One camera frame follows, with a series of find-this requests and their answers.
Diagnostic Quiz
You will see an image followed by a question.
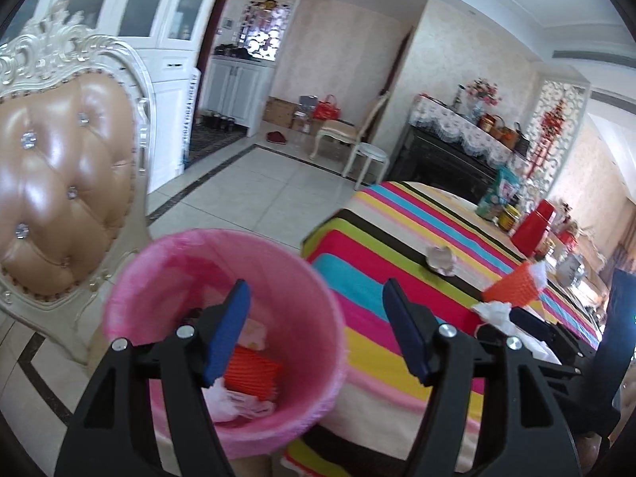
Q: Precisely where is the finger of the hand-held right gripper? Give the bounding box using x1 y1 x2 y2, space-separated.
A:
509 306 603 359
539 360 584 396

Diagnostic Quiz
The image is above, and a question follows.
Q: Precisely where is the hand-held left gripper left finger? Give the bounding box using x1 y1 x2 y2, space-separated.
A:
54 279 252 477

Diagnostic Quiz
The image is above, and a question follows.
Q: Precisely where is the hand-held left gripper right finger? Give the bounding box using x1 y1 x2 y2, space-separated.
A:
382 278 582 477

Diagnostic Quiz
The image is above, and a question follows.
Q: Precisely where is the white tissue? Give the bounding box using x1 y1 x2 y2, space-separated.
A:
472 302 562 365

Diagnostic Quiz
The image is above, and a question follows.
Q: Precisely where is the orange foam net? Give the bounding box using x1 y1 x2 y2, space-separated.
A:
223 345 283 401
482 260 548 307

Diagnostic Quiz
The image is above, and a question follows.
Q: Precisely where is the clear wrapper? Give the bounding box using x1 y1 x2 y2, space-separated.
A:
425 246 457 276

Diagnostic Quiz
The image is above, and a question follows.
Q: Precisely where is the pink bin with bag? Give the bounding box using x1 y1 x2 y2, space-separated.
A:
102 229 349 460

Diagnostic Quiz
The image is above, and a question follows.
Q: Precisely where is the pale yellow paper scrap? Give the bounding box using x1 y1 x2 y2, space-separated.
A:
238 319 270 351

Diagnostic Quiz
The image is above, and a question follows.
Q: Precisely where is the white plastic wrap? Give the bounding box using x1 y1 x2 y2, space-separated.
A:
201 380 277 425

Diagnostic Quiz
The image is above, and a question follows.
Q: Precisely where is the red thermos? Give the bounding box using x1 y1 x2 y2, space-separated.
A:
512 200 556 259

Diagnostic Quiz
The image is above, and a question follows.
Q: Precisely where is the striped colourful tablecloth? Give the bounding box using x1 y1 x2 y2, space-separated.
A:
281 180 603 477

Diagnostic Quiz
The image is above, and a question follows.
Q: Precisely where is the yellow lid jar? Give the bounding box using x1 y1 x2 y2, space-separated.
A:
498 204 520 232

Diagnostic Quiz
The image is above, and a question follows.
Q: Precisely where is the teal snack bag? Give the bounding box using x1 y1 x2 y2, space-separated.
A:
476 166 522 222

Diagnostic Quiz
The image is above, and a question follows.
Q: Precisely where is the black piano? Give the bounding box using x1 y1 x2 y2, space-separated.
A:
388 124 512 204

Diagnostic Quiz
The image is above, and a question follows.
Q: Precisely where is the white round stool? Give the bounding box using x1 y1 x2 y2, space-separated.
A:
342 142 390 190

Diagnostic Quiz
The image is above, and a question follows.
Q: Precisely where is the brown handbag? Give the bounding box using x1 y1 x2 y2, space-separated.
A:
497 122 520 150

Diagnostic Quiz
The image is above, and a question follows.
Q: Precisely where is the red knot ornament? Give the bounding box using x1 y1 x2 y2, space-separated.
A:
529 99 567 176

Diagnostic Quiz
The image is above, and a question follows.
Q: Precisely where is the dark door rug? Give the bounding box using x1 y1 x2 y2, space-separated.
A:
186 124 247 167

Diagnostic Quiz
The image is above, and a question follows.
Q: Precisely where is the floral lace cloth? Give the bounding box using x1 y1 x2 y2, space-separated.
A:
408 94 527 165

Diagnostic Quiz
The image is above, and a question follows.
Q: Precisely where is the cream dining chair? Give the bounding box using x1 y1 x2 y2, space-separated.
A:
309 92 391 161

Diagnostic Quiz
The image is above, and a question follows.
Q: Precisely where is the row of shoes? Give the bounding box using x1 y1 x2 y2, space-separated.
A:
201 112 237 133

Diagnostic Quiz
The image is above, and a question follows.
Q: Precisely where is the white patterned tower appliance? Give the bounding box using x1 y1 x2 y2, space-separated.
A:
178 70 202 177

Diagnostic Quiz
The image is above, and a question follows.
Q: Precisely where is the white lattice screen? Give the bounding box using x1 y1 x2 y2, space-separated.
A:
522 79 588 200

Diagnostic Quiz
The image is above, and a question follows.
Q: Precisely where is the ornate tan leather chair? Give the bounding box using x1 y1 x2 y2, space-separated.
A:
0 0 157 366

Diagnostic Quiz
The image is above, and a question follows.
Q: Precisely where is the brown cardboard box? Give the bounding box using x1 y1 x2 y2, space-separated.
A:
262 97 299 127

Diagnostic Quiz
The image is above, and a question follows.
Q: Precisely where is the pink flower bouquet vase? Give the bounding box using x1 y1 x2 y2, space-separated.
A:
467 78 502 116

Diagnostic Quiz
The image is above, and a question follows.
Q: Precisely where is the red gift bag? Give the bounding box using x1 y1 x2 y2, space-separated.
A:
312 94 343 121

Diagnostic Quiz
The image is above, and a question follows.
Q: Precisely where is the white shoe cabinet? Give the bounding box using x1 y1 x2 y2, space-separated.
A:
199 54 275 137

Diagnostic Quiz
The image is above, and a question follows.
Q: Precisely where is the white display cabinet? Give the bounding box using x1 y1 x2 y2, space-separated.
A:
30 0 234 194

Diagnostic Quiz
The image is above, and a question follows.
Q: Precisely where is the dark wooden door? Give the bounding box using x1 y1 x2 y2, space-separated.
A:
200 0 237 71

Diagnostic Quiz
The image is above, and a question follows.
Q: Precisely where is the mirror wall decoration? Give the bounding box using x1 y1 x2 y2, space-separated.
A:
238 2 290 63

